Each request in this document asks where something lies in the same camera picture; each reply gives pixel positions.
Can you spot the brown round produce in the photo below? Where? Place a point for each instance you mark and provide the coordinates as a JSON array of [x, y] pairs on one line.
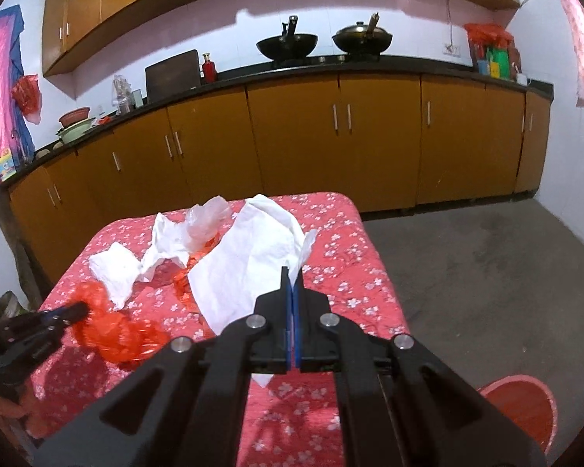
[[46, 151]]

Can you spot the large white tissue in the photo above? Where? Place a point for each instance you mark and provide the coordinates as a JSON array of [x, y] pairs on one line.
[[243, 262]]

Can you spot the dark wooden cutting board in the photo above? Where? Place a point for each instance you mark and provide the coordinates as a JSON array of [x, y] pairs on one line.
[[173, 78]]

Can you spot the red floral tablecloth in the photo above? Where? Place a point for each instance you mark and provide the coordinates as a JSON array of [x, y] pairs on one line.
[[350, 262]]

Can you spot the blue yellow detergent bottle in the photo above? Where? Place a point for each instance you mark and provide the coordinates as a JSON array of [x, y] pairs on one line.
[[5, 168]]

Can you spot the black lidded wok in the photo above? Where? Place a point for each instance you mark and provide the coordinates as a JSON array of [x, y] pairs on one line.
[[362, 39]]

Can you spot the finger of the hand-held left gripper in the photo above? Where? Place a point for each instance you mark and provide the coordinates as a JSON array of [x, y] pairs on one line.
[[39, 328], [73, 307]]

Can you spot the white mug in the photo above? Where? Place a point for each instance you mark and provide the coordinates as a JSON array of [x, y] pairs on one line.
[[522, 80]]

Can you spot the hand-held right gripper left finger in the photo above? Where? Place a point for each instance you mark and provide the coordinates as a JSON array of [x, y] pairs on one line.
[[272, 331]]

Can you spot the green carton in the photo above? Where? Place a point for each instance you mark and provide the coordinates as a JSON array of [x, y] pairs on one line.
[[501, 61]]

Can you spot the black open wok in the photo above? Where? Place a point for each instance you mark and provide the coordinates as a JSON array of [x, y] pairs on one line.
[[287, 44]]

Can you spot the small red plastic bag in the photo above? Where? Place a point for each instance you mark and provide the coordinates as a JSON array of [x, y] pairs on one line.
[[182, 287]]

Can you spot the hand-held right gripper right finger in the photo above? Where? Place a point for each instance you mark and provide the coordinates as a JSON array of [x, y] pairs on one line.
[[297, 326]]

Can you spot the person's left forearm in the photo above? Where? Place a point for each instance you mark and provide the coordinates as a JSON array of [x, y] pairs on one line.
[[9, 408]]

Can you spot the small yellow box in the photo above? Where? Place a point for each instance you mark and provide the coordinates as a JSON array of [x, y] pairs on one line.
[[494, 69]]

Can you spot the black kitchen countertop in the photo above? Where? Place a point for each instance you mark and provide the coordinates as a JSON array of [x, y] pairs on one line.
[[409, 65]]

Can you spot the red lined waste basket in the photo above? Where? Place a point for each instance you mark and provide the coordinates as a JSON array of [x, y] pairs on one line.
[[520, 413]]

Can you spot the dark red jar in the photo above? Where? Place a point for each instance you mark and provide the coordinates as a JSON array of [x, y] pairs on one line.
[[515, 61], [476, 56]]

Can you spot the plastic wrapped utensil holder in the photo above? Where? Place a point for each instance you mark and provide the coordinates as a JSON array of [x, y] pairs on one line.
[[121, 95]]

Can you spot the black gas hob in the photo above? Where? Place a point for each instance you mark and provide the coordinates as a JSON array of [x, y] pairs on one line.
[[328, 60]]

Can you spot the large red plastic bag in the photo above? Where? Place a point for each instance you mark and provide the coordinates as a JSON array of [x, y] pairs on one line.
[[121, 335]]

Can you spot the wooden base cabinets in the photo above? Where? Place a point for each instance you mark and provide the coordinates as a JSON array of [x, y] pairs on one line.
[[370, 146]]

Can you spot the red brown basin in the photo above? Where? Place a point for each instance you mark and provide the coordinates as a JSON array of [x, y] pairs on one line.
[[74, 116]]

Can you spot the crumpled red plastic bag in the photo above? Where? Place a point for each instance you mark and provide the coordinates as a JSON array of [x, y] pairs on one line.
[[489, 34]]

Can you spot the dark wooden post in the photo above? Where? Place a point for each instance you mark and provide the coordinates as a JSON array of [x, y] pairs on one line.
[[19, 253]]

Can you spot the red bottle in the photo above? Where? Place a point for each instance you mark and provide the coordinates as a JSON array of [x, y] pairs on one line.
[[209, 70]]

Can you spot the white wall socket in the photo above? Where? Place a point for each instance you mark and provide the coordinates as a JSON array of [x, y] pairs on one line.
[[451, 49]]

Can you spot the green basin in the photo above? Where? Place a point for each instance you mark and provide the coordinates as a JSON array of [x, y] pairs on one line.
[[75, 132]]

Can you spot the clear plastic bag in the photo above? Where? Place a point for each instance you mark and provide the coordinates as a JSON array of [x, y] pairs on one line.
[[207, 219]]

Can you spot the small glass container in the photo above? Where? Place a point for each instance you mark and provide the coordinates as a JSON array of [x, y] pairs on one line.
[[137, 98]]

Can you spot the hanging red plastic bag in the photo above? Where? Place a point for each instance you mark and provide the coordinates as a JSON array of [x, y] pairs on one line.
[[27, 97]]

